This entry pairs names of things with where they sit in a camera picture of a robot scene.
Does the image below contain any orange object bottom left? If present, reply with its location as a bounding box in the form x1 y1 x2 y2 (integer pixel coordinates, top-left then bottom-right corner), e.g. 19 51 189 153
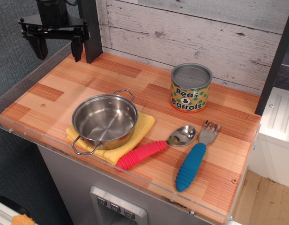
11 214 36 225

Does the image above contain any black vertical post right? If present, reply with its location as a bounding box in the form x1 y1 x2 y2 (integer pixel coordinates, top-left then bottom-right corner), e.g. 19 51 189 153
255 16 289 116

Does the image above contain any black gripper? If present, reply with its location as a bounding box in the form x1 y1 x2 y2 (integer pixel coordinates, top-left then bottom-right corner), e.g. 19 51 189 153
18 0 90 62

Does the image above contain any grey toy fridge cabinet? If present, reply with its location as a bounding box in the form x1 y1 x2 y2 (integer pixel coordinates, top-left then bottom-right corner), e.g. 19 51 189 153
38 145 207 225

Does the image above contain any blue handled fork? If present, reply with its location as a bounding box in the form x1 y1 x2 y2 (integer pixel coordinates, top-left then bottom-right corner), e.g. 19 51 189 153
175 120 221 192

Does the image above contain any peas and carrots can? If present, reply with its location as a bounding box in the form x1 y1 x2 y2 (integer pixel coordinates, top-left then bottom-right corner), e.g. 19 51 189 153
170 63 213 113

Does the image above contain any red handled spoon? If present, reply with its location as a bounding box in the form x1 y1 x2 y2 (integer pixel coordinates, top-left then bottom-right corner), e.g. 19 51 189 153
116 125 196 170

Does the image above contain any black vertical post left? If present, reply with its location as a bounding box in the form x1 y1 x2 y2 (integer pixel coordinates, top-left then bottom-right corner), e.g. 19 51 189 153
78 0 103 63

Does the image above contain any silver metal pot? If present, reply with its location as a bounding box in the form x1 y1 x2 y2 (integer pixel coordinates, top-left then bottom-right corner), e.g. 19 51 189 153
71 90 139 155

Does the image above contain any clear acrylic guard rail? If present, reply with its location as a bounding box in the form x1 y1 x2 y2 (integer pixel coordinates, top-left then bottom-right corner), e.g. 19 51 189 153
0 46 260 225

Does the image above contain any black vertical post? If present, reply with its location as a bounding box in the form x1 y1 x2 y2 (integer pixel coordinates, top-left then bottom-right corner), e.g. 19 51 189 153
78 0 103 63
255 16 289 116

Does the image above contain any silver dispenser button panel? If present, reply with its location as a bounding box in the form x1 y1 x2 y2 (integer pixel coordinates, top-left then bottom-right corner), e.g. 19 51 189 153
90 186 148 225

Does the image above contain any yellow folded rag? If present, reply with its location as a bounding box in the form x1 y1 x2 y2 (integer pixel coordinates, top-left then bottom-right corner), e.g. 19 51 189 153
65 113 155 165

